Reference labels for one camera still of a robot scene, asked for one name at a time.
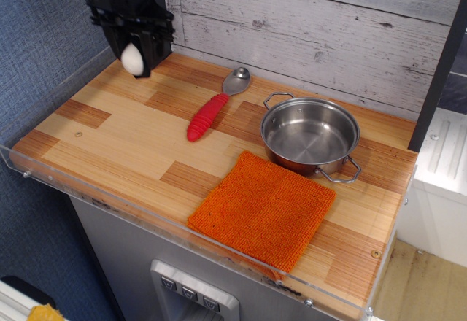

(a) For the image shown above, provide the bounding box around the orange knitted cloth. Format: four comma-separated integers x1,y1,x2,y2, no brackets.
188,151,336,273

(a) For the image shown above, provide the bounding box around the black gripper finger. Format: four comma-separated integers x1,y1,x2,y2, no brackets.
103,26,141,59
133,32,163,77

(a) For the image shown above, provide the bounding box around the dark right frame post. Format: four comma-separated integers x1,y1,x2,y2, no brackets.
408,0,466,152

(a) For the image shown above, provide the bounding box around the grey cabinet with button panel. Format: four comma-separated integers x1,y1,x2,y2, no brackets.
72,198,330,320

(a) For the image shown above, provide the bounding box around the white egg with black band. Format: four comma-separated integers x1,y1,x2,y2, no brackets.
120,42,144,77

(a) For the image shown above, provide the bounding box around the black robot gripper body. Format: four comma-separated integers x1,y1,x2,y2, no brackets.
86,0,155,33

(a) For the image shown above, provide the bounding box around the spoon with red handle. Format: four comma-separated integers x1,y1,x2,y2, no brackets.
186,67,251,142

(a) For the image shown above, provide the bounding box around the white appliance at right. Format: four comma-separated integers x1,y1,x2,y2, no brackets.
396,108,466,266

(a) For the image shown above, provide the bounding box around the dark frame post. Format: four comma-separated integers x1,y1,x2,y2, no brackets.
151,0,174,69
408,0,466,152

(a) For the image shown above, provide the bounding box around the small steel pot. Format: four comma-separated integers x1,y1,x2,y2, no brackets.
260,92,361,183

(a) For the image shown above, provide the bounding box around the dark left frame post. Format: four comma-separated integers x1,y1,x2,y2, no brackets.
151,0,174,69

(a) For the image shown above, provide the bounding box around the black and yellow object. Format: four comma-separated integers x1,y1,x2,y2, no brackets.
1,276,66,320

